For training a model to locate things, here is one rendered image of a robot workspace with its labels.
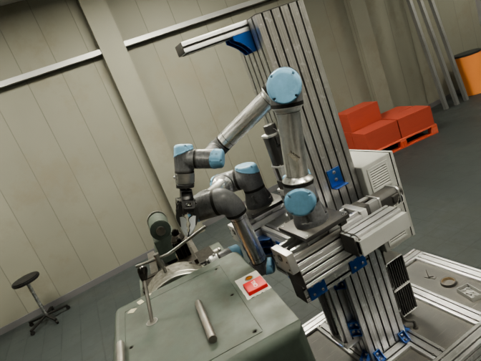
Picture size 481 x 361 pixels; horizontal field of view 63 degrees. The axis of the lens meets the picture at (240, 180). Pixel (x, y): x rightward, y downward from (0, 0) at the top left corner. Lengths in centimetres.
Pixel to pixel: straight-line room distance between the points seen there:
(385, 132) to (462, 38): 342
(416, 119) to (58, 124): 488
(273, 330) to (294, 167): 63
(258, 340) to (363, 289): 122
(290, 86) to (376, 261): 113
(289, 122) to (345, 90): 543
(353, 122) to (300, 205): 475
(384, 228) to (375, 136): 428
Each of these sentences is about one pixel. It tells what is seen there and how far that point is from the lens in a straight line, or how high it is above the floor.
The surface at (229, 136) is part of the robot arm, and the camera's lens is 155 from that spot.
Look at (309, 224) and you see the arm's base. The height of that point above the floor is 118.
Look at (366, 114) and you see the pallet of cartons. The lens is 624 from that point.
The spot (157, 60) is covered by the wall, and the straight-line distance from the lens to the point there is 550.
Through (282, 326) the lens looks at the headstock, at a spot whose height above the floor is 126.
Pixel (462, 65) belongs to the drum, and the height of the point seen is 57.
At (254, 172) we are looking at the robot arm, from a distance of 200.
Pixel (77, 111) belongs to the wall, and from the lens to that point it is 530.
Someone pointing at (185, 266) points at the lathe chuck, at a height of 123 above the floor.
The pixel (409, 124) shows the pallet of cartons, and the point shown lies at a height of 28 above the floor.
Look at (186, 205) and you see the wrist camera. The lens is 144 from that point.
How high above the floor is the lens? 183
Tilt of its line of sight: 14 degrees down
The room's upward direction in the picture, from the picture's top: 21 degrees counter-clockwise
